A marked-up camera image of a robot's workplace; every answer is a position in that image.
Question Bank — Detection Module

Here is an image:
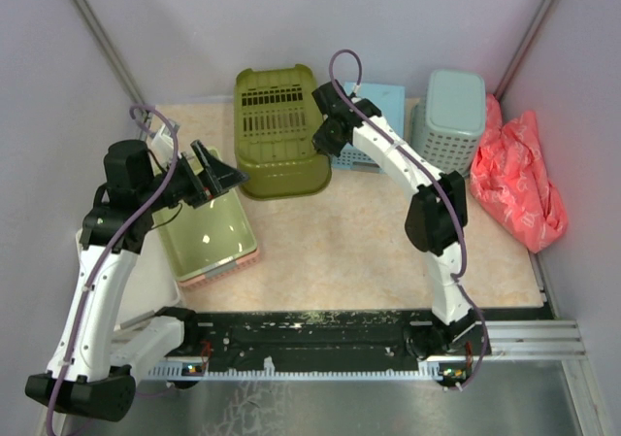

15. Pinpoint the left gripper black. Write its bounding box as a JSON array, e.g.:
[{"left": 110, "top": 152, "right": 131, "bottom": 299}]
[{"left": 139, "top": 140, "right": 249, "bottom": 213}]

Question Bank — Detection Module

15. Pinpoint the large olive green container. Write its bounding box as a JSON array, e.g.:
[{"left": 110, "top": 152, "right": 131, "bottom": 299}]
[{"left": 234, "top": 64, "right": 332, "bottom": 201}]

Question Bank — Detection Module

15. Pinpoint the light blue shallow basket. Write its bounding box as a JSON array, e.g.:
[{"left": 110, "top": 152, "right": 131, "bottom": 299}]
[{"left": 329, "top": 80, "right": 407, "bottom": 174}]

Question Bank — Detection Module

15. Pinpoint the light green shallow basket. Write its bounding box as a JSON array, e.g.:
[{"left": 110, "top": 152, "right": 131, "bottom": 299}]
[{"left": 153, "top": 146, "right": 257, "bottom": 282}]

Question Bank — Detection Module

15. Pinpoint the pink shallow basket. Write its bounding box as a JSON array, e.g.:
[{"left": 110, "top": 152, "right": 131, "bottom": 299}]
[{"left": 177, "top": 249, "right": 261, "bottom": 291}]

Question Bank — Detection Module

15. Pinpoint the tall teal perforated basket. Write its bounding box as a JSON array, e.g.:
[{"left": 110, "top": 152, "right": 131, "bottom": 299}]
[{"left": 410, "top": 69, "right": 486, "bottom": 176}]

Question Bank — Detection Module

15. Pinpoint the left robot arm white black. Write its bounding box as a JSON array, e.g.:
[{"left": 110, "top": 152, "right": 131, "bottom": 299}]
[{"left": 25, "top": 140, "right": 249, "bottom": 421}]

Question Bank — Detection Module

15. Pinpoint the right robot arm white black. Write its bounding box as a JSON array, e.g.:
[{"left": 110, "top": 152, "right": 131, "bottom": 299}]
[{"left": 312, "top": 83, "right": 476, "bottom": 359}]

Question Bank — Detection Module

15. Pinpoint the white shallow basket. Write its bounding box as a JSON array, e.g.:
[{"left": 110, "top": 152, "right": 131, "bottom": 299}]
[{"left": 114, "top": 232, "right": 180, "bottom": 331}]

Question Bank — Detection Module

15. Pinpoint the red plastic bag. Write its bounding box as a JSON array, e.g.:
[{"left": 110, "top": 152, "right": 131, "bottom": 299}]
[{"left": 470, "top": 94, "right": 569, "bottom": 253}]

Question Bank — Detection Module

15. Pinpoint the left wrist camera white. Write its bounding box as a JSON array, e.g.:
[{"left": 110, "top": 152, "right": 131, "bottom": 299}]
[{"left": 150, "top": 121, "right": 180, "bottom": 162}]

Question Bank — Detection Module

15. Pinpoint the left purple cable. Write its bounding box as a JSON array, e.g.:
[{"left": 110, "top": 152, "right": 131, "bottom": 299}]
[{"left": 46, "top": 104, "right": 179, "bottom": 436}]

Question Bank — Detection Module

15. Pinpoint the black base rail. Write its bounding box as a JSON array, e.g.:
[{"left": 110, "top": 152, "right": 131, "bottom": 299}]
[{"left": 130, "top": 309, "right": 491, "bottom": 388}]

